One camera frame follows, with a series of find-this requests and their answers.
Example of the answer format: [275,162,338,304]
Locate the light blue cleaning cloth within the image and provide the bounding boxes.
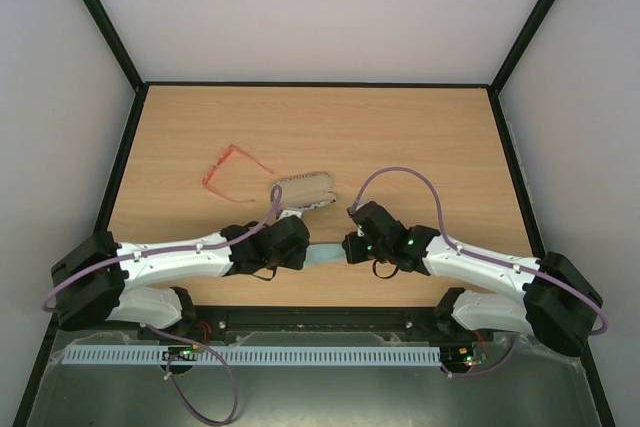
[303,243,346,267]

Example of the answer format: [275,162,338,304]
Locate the flag pattern glasses case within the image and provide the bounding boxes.
[273,172,337,217]

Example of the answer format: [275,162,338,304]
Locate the red sunglasses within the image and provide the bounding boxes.
[201,144,275,204]

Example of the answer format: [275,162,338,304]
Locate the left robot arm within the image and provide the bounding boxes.
[46,216,310,331]

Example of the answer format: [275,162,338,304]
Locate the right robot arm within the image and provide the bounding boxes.
[342,201,603,357]

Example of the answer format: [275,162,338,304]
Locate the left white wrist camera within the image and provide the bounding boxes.
[277,208,304,220]

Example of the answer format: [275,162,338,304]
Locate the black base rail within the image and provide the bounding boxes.
[169,306,494,345]

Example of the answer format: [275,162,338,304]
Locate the light blue slotted cable duct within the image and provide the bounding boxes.
[61,345,441,367]

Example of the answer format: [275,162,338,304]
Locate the black aluminium frame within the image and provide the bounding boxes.
[9,0,617,427]

